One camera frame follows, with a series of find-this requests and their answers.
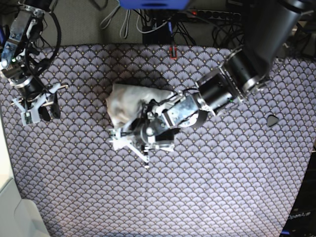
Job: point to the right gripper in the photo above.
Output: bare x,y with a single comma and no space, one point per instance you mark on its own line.
33,93

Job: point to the patterned blue table cloth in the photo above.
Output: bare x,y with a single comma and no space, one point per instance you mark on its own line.
232,177

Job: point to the black box with logo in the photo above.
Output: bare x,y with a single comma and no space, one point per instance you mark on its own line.
301,221

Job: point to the black power strip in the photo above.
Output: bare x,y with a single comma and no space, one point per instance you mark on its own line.
216,15

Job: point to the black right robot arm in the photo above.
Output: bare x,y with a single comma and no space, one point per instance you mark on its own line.
21,42

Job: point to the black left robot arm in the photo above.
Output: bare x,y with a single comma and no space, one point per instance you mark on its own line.
245,69

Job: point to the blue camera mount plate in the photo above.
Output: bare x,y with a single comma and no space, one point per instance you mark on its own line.
154,4

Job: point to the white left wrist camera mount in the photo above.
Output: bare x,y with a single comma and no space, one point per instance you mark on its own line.
120,139

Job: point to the white T-shirt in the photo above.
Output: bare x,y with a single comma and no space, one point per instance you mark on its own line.
127,103

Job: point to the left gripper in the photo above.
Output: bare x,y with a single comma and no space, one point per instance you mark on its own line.
145,137

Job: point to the black triangular finger pad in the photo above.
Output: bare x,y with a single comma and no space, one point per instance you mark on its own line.
272,120

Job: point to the red black clamp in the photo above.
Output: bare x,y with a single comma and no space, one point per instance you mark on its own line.
173,52

